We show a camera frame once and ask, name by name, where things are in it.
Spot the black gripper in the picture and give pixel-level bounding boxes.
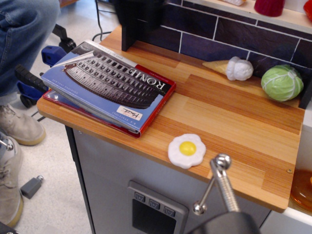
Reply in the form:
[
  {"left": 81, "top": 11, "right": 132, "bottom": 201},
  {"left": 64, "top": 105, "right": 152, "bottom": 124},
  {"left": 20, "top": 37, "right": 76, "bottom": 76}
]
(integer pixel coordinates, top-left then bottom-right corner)
[{"left": 114, "top": 0, "right": 167, "bottom": 30}]

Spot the Rome picture book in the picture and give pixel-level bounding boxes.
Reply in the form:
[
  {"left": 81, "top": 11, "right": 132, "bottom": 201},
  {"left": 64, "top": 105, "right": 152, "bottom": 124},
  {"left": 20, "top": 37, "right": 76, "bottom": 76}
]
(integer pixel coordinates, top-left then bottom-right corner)
[{"left": 41, "top": 40, "right": 176, "bottom": 138}]

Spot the office chair base wheel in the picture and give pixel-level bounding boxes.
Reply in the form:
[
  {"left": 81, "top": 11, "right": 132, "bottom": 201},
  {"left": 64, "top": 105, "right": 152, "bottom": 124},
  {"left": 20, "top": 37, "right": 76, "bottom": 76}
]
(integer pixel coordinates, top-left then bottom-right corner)
[{"left": 52, "top": 24, "right": 76, "bottom": 53}]

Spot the toy ice cream cone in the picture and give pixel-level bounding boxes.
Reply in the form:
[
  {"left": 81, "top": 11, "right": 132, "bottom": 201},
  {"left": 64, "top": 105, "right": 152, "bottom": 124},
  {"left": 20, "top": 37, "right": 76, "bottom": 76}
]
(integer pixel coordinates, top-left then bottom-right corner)
[{"left": 202, "top": 57, "right": 254, "bottom": 81}]

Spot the person leg in jeans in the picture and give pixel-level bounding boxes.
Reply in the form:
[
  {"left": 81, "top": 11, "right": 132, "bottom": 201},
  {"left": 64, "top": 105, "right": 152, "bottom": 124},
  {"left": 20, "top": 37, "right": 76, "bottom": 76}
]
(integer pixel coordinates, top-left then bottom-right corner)
[{"left": 0, "top": 0, "right": 60, "bottom": 105}]

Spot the red cup on shelf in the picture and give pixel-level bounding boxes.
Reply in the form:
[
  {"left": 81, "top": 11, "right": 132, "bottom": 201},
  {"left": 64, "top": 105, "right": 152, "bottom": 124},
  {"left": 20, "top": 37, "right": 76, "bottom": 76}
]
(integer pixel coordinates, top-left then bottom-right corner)
[{"left": 254, "top": 0, "right": 285, "bottom": 17}]

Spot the blue bar clamp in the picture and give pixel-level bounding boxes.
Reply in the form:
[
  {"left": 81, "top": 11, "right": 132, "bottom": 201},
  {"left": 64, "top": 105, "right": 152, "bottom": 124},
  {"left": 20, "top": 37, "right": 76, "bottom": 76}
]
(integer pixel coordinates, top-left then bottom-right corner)
[{"left": 15, "top": 46, "right": 67, "bottom": 108}]

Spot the toy fried egg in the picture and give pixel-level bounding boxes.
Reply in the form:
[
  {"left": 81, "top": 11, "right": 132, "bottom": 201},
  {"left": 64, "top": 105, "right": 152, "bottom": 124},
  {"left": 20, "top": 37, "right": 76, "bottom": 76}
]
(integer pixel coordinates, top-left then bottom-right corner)
[{"left": 168, "top": 134, "right": 206, "bottom": 169}]

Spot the toy green cabbage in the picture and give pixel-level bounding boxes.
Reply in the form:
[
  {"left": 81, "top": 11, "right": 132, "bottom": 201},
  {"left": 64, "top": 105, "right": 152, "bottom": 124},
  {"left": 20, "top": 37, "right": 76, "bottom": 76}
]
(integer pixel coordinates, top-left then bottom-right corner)
[{"left": 261, "top": 64, "right": 304, "bottom": 102}]

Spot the beige shoe upper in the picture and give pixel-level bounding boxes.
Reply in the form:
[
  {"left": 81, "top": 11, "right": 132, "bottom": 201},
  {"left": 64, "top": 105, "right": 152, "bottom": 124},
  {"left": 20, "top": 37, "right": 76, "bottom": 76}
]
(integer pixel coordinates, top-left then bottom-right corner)
[{"left": 0, "top": 104, "right": 46, "bottom": 146}]

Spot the beige shoe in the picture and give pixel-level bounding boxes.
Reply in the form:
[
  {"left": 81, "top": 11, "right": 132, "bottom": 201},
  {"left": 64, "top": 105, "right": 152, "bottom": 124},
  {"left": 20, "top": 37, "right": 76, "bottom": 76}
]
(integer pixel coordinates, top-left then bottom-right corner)
[
  {"left": 0, "top": 104, "right": 46, "bottom": 146},
  {"left": 0, "top": 135, "right": 23, "bottom": 228}
]

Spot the red object top right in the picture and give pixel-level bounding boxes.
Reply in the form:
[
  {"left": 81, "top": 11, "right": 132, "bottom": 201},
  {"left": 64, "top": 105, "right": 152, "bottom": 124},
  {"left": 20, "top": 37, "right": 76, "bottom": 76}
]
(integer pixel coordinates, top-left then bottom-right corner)
[{"left": 303, "top": 0, "right": 312, "bottom": 18}]

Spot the small metal knob left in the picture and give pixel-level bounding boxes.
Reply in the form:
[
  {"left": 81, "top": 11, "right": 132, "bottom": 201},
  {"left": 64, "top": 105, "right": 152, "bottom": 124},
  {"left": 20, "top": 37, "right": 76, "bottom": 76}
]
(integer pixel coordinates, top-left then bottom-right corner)
[{"left": 0, "top": 140, "right": 14, "bottom": 151}]

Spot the grey toy oven panel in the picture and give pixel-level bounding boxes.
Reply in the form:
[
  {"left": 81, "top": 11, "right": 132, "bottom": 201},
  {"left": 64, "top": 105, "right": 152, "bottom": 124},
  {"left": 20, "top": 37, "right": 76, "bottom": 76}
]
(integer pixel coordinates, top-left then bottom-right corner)
[{"left": 127, "top": 181, "right": 189, "bottom": 234}]

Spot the grey block with knob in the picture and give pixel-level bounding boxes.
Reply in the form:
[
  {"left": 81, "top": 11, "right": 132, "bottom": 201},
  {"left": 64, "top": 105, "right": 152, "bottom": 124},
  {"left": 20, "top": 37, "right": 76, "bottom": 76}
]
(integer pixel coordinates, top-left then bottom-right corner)
[{"left": 20, "top": 175, "right": 44, "bottom": 199}]

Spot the beige shoe lower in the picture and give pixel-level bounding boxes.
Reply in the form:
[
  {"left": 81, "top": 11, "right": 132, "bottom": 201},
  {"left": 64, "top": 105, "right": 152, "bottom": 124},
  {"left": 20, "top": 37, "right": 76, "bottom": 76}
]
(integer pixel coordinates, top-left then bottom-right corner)
[{"left": 0, "top": 135, "right": 23, "bottom": 228}]

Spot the orange transparent bowl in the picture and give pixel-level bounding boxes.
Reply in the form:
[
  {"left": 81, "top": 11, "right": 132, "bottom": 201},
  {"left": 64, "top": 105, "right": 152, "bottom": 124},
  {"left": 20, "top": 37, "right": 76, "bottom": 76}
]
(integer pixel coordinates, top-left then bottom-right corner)
[{"left": 291, "top": 170, "right": 312, "bottom": 212}]

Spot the black vertical shelf post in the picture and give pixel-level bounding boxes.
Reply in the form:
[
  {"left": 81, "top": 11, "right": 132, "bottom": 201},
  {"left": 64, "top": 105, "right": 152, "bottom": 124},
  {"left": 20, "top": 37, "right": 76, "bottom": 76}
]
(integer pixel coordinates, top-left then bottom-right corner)
[{"left": 121, "top": 20, "right": 145, "bottom": 51}]

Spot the metal clamp screw handle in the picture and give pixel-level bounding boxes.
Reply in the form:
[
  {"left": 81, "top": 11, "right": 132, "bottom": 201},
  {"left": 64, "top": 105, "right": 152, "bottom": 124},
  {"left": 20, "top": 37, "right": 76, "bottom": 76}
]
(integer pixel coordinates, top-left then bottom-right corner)
[{"left": 193, "top": 153, "right": 240, "bottom": 215}]

